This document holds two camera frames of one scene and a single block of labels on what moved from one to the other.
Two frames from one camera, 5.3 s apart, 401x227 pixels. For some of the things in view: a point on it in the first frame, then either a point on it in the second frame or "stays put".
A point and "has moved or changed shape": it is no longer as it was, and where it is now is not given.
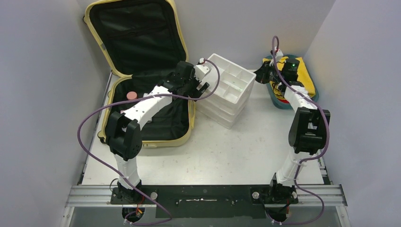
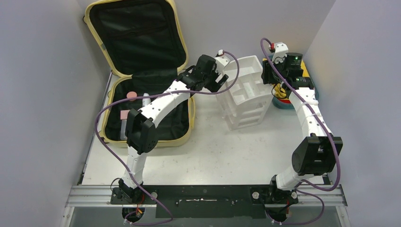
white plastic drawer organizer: (227, 104) has moved or changed shape
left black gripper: (194, 93) -> (210, 86)
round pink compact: (131, 95) stays put
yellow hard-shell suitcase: (139, 42) stays put
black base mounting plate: (213, 201) stays put
